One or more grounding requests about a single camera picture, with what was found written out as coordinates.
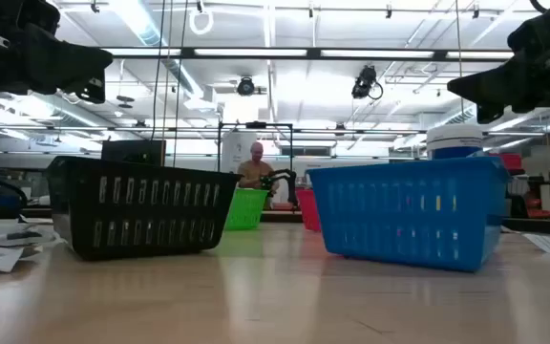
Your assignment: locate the white light strip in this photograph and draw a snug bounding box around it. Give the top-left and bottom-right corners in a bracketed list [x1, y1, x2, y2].
[106, 47, 181, 56]
[193, 47, 307, 58]
[446, 51, 515, 60]
[320, 49, 434, 59]

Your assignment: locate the white container with blue band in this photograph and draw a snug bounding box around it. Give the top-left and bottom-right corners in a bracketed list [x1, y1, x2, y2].
[426, 123, 485, 161]

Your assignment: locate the red storage bin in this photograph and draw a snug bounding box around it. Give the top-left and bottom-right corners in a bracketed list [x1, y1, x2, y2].
[488, 152, 524, 176]

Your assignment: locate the black monitor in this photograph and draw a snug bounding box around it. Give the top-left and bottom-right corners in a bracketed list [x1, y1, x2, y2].
[100, 139, 168, 168]

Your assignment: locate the blue plastic basket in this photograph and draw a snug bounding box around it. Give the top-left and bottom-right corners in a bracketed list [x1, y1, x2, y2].
[306, 156, 512, 273]

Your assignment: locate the black plastic basket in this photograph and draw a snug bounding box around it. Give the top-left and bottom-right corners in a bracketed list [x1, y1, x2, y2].
[44, 155, 242, 262]

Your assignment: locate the black round ceiling fixture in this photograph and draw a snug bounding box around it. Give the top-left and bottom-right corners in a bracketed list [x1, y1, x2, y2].
[236, 75, 257, 97]

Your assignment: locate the white cylindrical tank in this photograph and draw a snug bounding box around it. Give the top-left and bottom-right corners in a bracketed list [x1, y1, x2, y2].
[221, 130, 259, 174]

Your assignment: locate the person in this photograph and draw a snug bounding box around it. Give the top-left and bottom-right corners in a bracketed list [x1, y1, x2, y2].
[236, 140, 277, 192]

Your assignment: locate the red plastic basket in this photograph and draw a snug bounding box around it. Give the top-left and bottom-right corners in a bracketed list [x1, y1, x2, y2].
[295, 188, 323, 233]

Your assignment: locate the green plastic basket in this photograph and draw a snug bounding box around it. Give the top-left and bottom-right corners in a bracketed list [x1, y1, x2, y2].
[223, 187, 270, 232]

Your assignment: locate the yellow hanging cable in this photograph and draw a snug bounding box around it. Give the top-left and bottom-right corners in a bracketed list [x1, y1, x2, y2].
[455, 0, 465, 117]

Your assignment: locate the black hanging cable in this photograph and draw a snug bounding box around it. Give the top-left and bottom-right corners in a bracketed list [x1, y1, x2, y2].
[149, 0, 167, 142]
[172, 0, 190, 168]

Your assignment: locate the white hanging ring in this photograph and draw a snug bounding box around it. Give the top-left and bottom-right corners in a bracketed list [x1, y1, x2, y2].
[188, 8, 215, 36]

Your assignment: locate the black curved cable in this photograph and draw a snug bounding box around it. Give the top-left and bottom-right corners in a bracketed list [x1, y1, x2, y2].
[0, 167, 31, 214]

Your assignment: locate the black overhead camera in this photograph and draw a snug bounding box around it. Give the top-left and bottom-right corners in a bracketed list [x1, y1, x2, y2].
[350, 65, 385, 101]

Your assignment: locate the black aluminium rig frame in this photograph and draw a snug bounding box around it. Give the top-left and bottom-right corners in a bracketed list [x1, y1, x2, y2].
[20, 46, 550, 238]

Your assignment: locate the black background frame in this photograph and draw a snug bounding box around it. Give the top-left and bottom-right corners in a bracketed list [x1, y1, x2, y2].
[216, 120, 295, 174]

